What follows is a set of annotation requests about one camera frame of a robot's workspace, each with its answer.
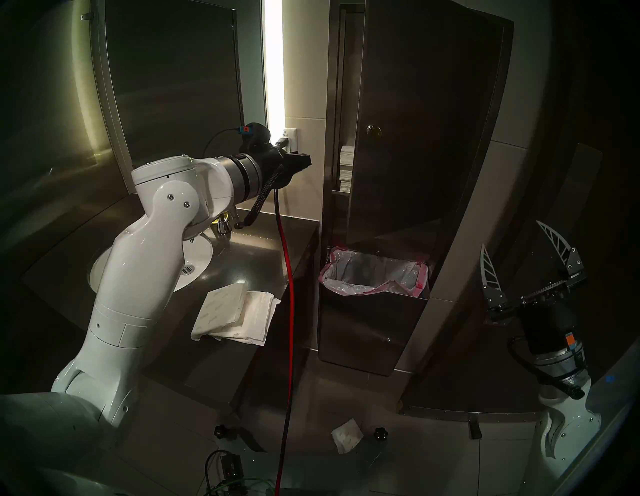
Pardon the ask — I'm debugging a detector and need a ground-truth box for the stainless steel wall panel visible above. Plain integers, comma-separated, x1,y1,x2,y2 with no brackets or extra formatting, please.
317,0,516,377

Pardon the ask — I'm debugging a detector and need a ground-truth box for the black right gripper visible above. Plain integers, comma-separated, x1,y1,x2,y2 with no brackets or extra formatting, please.
478,220,589,357

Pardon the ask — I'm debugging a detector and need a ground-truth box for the braided black right arm cable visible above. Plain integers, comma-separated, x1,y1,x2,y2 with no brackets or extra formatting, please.
507,336,587,401

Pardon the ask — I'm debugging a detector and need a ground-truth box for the red cable with black plug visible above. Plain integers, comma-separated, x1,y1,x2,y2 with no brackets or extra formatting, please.
272,187,296,496

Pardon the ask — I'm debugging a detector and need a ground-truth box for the plain folded paper towel stack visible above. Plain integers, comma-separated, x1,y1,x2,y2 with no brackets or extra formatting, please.
212,291,282,347

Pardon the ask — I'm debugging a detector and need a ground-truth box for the stacked white towel refill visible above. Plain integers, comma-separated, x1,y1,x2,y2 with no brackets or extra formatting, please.
338,144,356,195

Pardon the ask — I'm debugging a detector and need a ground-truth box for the vertical wall light strip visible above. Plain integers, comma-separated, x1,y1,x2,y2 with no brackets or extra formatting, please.
263,0,286,132

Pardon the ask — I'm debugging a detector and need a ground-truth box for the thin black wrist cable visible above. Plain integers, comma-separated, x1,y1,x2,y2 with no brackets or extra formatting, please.
202,127,247,159

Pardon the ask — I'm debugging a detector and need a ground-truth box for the white round sink basin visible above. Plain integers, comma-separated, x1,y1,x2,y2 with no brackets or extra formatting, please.
88,232,215,294

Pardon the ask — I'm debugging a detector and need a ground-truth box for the stainless towel dispenser door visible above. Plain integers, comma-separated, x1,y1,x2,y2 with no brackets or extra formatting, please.
346,0,507,247

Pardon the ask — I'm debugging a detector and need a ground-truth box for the wrapped printed paper towel pack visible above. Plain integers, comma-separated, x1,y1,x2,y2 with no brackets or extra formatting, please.
190,281,249,343

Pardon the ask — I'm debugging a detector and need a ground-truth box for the braided black arm cable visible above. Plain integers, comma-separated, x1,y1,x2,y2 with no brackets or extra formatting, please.
507,336,587,401
233,167,287,231

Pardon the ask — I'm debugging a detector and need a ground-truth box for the braided black left arm cable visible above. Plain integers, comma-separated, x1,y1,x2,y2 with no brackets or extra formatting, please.
233,167,287,231

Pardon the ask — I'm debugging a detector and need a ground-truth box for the stainless waste bin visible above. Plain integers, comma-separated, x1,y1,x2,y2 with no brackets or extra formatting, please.
317,249,432,377

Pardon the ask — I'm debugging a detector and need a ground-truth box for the dark vanity counter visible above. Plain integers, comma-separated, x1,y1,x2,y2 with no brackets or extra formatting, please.
20,192,321,418

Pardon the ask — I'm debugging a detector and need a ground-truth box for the framed wall mirror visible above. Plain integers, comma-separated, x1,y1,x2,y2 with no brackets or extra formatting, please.
90,0,273,183

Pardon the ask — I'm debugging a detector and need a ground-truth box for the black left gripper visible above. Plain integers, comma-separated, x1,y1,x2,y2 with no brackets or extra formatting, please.
256,142,301,192

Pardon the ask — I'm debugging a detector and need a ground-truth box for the thin green cable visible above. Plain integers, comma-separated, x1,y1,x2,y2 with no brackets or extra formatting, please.
202,477,276,496

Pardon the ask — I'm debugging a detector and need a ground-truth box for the black electronics box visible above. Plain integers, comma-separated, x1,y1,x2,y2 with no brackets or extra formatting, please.
220,452,246,493

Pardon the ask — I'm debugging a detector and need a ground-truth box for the crumpled white paper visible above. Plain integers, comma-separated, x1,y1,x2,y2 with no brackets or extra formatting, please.
331,418,364,455

